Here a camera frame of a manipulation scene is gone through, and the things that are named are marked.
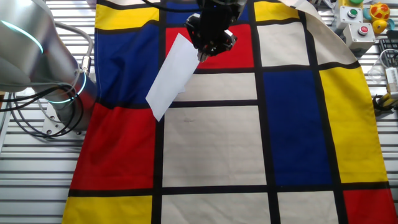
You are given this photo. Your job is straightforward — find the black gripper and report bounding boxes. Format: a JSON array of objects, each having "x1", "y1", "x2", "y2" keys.
[{"x1": 185, "y1": 0, "x2": 241, "y2": 63}]

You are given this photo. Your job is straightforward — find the white paper sheet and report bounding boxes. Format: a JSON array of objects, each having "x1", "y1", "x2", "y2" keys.
[{"x1": 145, "y1": 32, "x2": 201, "y2": 123}]

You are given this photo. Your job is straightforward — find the colour block patterned cloth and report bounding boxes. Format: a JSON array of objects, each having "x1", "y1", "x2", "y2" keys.
[{"x1": 61, "y1": 0, "x2": 398, "y2": 224}]

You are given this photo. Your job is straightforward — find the yellow box with green button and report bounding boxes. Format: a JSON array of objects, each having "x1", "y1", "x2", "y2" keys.
[{"x1": 338, "y1": 0, "x2": 364, "y2": 9}]

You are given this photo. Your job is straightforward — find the grey box with green button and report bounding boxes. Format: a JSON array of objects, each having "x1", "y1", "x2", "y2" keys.
[{"x1": 335, "y1": 5, "x2": 364, "y2": 30}]

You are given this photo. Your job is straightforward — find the grey box with red button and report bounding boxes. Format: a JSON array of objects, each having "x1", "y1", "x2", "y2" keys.
[{"x1": 343, "y1": 22, "x2": 376, "y2": 53}]

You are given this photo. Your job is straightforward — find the clear plastic cup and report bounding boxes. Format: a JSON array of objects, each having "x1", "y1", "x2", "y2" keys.
[{"x1": 367, "y1": 49, "x2": 398, "y2": 83}]

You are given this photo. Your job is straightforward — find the yellow orange plastic toy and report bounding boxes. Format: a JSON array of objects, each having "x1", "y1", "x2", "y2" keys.
[{"x1": 362, "y1": 1, "x2": 396, "y2": 34}]

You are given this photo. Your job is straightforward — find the black keyboard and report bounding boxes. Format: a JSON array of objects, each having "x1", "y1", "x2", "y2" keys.
[{"x1": 378, "y1": 37, "x2": 398, "y2": 68}]

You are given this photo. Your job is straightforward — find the black yellow clamp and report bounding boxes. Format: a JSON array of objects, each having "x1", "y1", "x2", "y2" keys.
[{"x1": 372, "y1": 92, "x2": 398, "y2": 116}]

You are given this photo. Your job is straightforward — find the thick grey cable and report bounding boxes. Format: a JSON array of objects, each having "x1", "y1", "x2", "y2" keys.
[{"x1": 54, "y1": 21, "x2": 95, "y2": 78}]

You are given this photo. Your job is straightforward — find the black base cable bundle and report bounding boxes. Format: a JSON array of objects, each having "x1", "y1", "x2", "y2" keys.
[{"x1": 0, "y1": 83, "x2": 85, "y2": 139}]

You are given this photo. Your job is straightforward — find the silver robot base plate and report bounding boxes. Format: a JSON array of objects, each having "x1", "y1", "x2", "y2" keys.
[{"x1": 42, "y1": 102, "x2": 88, "y2": 141}]

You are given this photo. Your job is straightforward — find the ribbed silver camera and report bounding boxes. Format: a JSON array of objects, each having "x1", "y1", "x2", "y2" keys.
[{"x1": 384, "y1": 67, "x2": 398, "y2": 100}]

